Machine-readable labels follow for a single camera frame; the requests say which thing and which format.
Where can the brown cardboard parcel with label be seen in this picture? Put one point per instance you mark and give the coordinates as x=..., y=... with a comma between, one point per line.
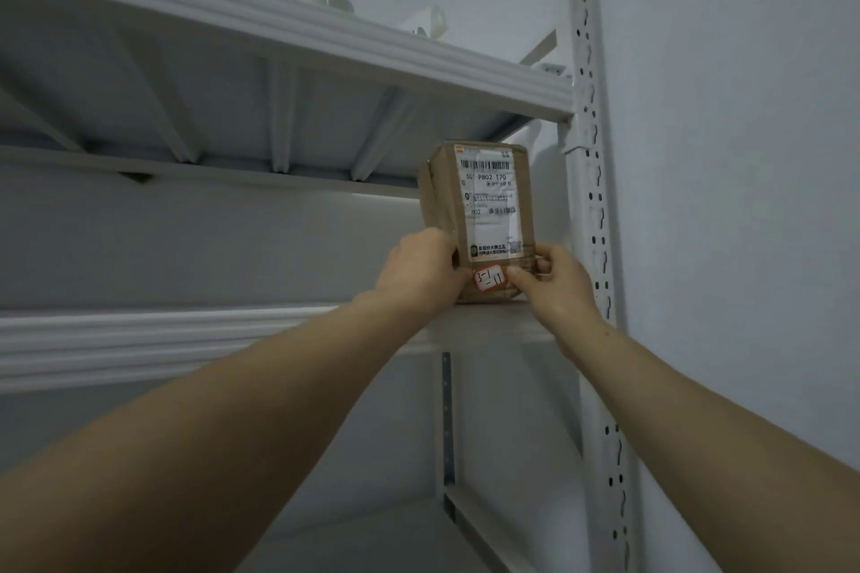
x=484, y=210

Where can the person's right hand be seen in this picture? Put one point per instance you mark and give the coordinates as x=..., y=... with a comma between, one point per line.
x=561, y=287

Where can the person's right forearm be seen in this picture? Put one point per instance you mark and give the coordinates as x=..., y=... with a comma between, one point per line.
x=712, y=451

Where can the person's left hand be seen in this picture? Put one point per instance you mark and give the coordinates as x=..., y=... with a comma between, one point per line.
x=422, y=272

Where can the white cup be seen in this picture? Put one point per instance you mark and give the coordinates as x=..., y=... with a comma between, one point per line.
x=426, y=22

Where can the person's left forearm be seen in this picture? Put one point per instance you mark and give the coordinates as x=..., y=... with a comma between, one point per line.
x=181, y=451

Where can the red-bordered round sticker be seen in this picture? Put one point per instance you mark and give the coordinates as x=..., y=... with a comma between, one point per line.
x=490, y=278

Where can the person's left thumb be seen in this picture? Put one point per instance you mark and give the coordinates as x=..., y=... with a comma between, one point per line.
x=461, y=274

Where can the person's right thumb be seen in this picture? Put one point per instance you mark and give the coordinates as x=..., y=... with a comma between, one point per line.
x=524, y=277

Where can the white metal shelving rack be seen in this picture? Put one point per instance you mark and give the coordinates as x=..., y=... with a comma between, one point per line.
x=269, y=122

